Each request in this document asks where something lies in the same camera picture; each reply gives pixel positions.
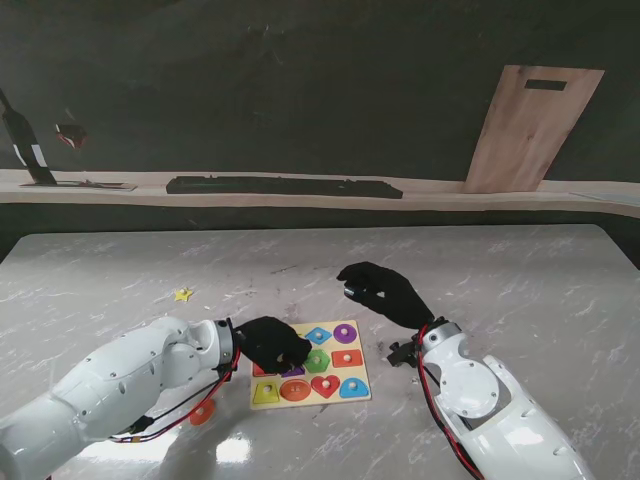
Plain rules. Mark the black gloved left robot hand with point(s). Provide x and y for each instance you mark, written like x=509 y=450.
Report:
x=270 y=345

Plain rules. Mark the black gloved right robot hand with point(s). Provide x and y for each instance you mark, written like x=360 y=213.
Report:
x=395 y=300

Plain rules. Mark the red square puzzle piece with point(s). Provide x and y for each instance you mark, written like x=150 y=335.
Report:
x=259 y=372

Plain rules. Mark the purple triangle puzzle piece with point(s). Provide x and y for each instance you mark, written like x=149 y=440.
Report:
x=295 y=371

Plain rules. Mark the blue diamond puzzle piece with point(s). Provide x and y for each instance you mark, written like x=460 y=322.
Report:
x=320 y=337

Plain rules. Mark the yellow trapezoid puzzle piece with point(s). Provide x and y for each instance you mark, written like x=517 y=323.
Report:
x=267 y=396

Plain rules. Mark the purple circle puzzle piece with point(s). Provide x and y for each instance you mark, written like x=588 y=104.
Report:
x=342 y=337

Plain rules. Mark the red heart puzzle piece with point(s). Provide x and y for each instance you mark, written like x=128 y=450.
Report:
x=321 y=390

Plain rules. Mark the wooden shape puzzle board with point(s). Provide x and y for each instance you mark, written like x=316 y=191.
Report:
x=305 y=405

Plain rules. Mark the orange rectangle puzzle piece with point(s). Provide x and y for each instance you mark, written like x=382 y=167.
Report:
x=341 y=361

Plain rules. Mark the blue dome puzzle piece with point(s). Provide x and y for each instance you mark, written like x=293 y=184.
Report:
x=352 y=391

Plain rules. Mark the orange oval puzzle piece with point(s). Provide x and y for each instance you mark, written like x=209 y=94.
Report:
x=204 y=416

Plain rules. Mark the yellow star puzzle piece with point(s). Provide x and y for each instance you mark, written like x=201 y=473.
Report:
x=183 y=296

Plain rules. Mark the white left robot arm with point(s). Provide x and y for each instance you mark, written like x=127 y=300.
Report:
x=110 y=390

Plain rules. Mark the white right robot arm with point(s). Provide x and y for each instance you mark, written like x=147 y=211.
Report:
x=490 y=415

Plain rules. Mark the wooden cutting board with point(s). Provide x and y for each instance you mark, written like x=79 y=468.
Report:
x=530 y=130

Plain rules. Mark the long wooden shelf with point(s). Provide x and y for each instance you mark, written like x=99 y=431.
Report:
x=320 y=202

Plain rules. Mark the black keyboard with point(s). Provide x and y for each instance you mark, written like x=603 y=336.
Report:
x=280 y=186

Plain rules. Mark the thin flat wooden plate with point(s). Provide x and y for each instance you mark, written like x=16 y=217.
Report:
x=100 y=186

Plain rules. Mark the black bottle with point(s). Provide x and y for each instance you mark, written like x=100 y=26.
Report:
x=25 y=140

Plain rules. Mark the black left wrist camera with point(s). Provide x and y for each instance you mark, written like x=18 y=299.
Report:
x=227 y=374

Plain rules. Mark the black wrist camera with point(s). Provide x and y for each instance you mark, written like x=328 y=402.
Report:
x=402 y=355
x=227 y=374

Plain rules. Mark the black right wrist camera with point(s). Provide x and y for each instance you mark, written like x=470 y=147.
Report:
x=402 y=355

